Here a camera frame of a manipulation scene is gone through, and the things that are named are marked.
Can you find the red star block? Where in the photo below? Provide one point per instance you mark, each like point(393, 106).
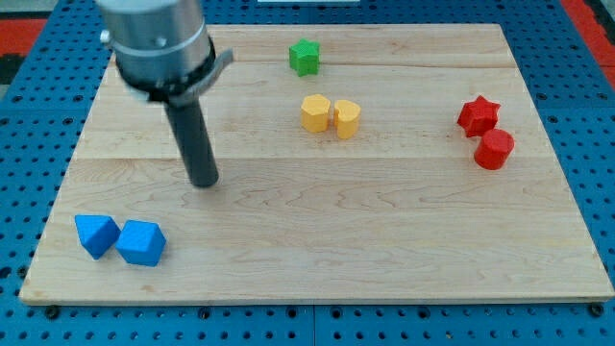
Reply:
point(478, 116)

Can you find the green star block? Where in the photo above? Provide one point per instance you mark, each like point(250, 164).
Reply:
point(304, 57)

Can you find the blue triangular block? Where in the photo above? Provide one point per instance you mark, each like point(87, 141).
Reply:
point(97, 233)

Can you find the blue cube block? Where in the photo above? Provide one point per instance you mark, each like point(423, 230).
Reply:
point(141, 243)

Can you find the red cylinder block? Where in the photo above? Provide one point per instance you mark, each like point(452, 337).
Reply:
point(494, 148)

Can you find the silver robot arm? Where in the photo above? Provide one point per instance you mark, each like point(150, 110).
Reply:
point(163, 48)

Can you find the yellow heart block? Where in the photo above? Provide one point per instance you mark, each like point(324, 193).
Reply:
point(346, 115)

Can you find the wooden board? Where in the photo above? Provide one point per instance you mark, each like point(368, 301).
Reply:
point(400, 213)

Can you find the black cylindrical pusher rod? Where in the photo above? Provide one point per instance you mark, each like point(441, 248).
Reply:
point(189, 129)

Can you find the yellow hexagon block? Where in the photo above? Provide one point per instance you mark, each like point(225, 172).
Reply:
point(315, 113)

